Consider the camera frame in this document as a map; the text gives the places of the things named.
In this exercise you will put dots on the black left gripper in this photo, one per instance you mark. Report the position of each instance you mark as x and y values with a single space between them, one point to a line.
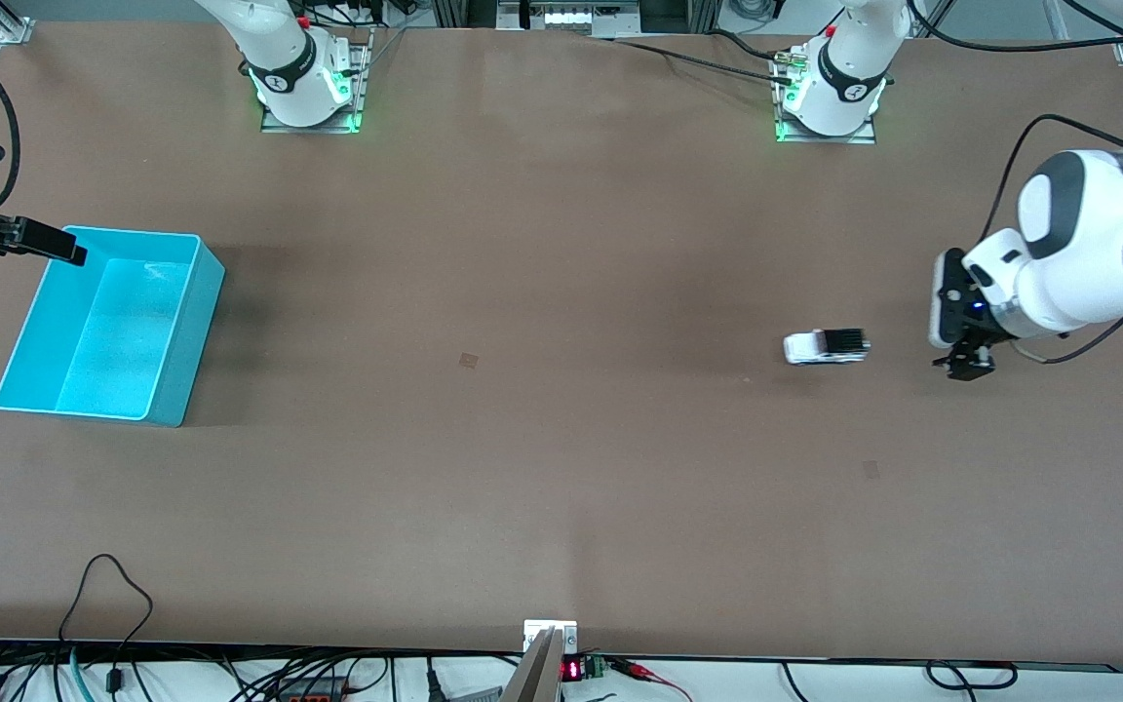
975 351

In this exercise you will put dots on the white jeep toy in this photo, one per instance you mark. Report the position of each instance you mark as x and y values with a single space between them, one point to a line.
820 348

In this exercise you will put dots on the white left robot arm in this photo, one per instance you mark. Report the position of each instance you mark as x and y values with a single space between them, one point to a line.
1078 244

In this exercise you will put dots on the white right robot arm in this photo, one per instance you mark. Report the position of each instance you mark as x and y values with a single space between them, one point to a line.
279 49

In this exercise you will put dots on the cyan plastic bin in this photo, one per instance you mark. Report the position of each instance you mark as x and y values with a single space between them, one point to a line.
108 336

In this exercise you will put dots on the red black clip leads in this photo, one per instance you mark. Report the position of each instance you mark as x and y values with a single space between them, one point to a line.
635 669

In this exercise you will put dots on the green terminal block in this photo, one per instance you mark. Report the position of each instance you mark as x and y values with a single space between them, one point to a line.
595 667

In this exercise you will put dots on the red digit display module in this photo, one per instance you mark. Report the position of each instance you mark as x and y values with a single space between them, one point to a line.
571 670

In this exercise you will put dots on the silver control unit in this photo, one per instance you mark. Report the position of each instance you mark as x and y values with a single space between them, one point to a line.
566 18

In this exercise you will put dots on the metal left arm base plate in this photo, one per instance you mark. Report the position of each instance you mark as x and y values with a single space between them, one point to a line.
864 135

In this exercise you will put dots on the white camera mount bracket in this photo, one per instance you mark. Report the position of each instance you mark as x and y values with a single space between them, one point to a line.
534 632

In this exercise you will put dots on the grey aluminium camera bar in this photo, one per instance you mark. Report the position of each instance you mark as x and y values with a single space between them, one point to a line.
534 678

